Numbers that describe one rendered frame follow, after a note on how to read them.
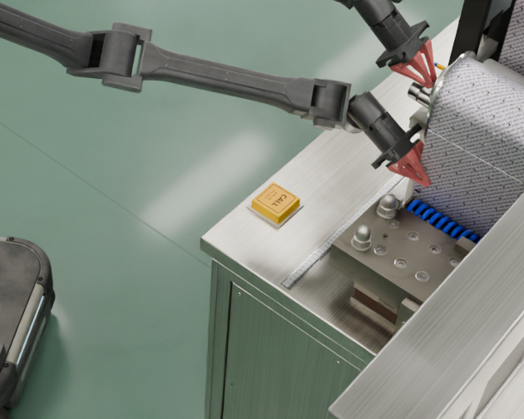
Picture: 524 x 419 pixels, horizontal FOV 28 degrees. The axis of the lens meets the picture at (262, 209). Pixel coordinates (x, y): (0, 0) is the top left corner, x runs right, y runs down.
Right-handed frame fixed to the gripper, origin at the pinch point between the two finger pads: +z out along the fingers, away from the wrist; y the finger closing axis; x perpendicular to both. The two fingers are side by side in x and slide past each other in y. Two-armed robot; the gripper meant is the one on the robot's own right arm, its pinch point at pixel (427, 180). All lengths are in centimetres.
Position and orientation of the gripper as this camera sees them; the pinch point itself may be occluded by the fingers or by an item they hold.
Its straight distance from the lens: 192.9
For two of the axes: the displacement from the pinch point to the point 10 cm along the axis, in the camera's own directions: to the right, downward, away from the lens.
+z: 6.6, 7.5, 0.2
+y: -6.2, 5.6, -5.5
